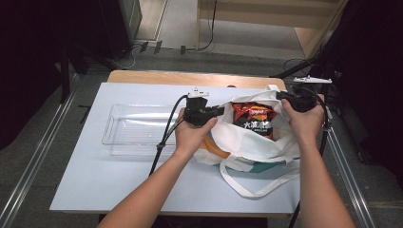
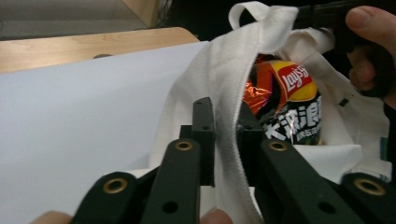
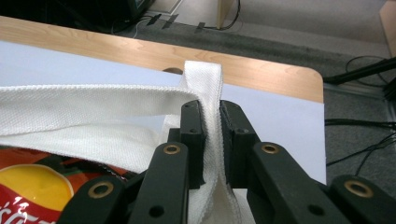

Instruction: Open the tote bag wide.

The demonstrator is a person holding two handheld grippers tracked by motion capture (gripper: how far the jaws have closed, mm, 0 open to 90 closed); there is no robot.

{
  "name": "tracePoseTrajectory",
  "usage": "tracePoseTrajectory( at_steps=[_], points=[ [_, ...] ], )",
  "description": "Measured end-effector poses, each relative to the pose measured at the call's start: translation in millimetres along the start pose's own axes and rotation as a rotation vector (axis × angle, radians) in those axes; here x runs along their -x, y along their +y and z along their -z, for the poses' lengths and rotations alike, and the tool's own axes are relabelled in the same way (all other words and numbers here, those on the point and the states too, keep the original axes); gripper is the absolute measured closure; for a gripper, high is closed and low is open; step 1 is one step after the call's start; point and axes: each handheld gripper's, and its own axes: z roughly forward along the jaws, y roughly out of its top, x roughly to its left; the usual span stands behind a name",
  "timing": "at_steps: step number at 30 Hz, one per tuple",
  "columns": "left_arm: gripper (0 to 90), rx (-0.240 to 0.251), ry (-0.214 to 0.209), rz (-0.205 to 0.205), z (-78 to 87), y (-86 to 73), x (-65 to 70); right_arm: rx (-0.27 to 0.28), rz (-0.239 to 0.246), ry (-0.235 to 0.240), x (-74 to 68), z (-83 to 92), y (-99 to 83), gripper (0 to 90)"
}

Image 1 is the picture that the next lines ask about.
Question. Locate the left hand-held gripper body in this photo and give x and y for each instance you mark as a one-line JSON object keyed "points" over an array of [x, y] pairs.
{"points": [[197, 109]]}

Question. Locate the red and black chips packet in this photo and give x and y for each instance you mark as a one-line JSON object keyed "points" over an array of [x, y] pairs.
{"points": [[253, 118]]}

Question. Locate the metal floor rail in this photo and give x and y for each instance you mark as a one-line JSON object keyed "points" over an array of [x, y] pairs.
{"points": [[351, 177], [34, 164]]}

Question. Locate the black cabinet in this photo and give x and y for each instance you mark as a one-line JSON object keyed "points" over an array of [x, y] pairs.
{"points": [[117, 25]]}

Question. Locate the clear plastic tray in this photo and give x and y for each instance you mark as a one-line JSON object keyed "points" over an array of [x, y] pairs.
{"points": [[139, 129]]}

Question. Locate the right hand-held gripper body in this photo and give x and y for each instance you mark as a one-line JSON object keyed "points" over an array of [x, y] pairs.
{"points": [[302, 100]]}

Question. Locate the light wooden shelf unit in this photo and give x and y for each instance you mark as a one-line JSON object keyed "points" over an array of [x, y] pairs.
{"points": [[272, 15]]}

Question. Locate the white canvas tote bag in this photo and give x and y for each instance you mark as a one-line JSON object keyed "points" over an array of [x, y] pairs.
{"points": [[253, 148]]}

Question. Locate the person's right hand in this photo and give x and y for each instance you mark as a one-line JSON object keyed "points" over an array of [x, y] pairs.
{"points": [[305, 123]]}

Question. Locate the person's left hand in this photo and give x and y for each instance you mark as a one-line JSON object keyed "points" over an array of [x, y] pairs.
{"points": [[190, 137]]}

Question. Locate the dark curtain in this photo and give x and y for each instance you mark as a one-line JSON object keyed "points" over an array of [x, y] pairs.
{"points": [[28, 63]]}

